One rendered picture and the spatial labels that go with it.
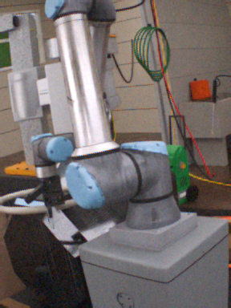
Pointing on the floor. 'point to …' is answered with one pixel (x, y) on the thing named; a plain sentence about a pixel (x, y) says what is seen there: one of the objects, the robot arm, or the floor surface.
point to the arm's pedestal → (160, 270)
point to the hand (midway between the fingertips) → (50, 224)
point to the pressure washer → (177, 154)
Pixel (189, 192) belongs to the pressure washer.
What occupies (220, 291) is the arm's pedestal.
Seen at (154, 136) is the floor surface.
